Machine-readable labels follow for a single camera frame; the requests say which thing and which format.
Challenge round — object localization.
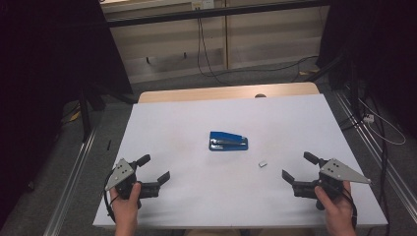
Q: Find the black horizontal bar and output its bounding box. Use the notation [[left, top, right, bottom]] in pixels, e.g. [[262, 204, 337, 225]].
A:
[[105, 0, 330, 29]]

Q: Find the white table cover sheet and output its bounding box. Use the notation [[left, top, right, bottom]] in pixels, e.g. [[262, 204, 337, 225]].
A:
[[92, 92, 388, 230]]

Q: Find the person's left hand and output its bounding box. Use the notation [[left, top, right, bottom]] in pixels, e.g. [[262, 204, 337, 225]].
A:
[[109, 182, 143, 228]]

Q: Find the white wall socket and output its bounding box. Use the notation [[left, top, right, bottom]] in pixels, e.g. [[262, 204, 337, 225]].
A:
[[191, 0, 215, 11]]

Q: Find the black hanging cable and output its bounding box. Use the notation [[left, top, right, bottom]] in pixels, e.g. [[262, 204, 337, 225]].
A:
[[196, 17, 320, 87]]

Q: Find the white cable with plug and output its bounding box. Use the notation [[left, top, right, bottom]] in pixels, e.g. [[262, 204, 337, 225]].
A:
[[357, 97, 407, 147]]

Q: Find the left hand-held gripper black cable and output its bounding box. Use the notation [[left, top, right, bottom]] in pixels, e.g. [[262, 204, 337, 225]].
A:
[[103, 171, 120, 224]]

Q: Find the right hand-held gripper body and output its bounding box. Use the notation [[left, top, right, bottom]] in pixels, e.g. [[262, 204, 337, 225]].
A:
[[292, 157, 373, 211]]

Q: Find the black floor cable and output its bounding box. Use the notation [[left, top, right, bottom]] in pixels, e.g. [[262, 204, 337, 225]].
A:
[[337, 91, 392, 236]]

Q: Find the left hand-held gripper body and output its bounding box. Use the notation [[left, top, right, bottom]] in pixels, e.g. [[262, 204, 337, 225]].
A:
[[104, 157, 161, 202]]

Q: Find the black metal stand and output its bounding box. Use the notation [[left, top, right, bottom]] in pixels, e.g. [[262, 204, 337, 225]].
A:
[[304, 53, 365, 114], [77, 83, 136, 144]]

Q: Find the blue stapler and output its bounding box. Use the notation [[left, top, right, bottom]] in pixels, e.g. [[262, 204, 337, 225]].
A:
[[208, 131, 250, 152]]

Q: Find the hand-held gripper black cable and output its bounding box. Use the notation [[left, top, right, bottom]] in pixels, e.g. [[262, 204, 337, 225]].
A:
[[103, 171, 120, 224], [340, 187, 359, 230]]

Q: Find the light wooden cabinet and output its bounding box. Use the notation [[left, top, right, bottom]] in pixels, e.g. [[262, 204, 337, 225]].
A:
[[99, 0, 329, 85]]

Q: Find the aluminium floor rail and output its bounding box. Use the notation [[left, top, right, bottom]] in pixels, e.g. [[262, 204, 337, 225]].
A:
[[333, 89, 417, 227], [42, 126, 98, 236]]

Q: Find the person's right hand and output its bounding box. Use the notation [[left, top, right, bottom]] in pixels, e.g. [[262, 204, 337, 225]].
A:
[[314, 180, 357, 228]]

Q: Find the right hand-held gripper black cable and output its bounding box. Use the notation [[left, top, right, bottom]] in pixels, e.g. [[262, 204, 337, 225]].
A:
[[340, 187, 359, 230]]

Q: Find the black curtain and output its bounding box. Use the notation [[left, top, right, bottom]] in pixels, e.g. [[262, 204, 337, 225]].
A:
[[0, 0, 134, 227], [316, 0, 417, 139]]

